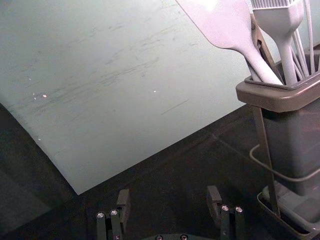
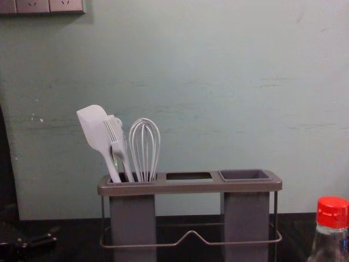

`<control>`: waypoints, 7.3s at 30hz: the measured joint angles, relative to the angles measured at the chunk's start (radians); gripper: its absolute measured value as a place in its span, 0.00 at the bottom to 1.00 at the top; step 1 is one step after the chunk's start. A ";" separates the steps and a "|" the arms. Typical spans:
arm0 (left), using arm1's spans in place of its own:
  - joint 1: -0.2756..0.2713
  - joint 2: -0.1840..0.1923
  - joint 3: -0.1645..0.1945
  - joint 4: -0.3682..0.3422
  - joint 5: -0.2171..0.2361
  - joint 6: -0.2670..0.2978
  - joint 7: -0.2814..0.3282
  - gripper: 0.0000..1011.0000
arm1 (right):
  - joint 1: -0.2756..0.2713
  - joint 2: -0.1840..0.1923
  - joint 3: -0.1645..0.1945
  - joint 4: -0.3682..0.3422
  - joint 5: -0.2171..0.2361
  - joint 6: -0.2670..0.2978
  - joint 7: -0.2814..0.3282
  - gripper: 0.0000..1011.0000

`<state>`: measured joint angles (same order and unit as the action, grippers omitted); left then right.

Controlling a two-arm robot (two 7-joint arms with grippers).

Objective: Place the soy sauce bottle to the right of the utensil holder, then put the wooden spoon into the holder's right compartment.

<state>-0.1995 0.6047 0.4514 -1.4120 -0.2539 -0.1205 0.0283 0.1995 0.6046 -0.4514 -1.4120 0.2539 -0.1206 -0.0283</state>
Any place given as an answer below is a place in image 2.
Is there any red bottle cap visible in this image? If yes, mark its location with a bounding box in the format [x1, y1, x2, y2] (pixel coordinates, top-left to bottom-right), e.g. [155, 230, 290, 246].
[316, 196, 349, 230]

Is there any white silicone spatula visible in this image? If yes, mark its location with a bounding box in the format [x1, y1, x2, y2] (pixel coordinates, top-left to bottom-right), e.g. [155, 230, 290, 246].
[76, 104, 123, 183]

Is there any grey wall socket panel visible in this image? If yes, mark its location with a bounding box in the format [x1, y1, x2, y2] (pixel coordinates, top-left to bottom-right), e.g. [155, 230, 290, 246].
[0, 0, 87, 15]

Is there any grey metal utensil rack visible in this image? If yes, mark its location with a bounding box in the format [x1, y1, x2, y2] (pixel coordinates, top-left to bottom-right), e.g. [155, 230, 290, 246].
[97, 169, 283, 251]

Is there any black table cloth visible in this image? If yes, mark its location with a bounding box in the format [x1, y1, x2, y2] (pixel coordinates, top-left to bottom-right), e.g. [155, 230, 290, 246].
[0, 211, 349, 262]

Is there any white silicone basting brush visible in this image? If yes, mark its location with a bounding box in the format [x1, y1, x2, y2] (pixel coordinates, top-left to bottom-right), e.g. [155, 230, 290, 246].
[104, 114, 135, 183]

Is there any grey plastic utensil cup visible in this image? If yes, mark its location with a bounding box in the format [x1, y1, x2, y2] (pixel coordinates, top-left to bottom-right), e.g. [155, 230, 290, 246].
[218, 169, 272, 262]
[106, 172, 158, 262]

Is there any white silicone whisk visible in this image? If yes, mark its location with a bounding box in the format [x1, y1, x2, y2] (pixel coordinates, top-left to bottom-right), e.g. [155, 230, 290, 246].
[128, 117, 161, 183]

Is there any clear plastic bottle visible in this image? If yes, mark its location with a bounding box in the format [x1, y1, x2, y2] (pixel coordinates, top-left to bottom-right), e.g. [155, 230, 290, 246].
[306, 225, 349, 262]

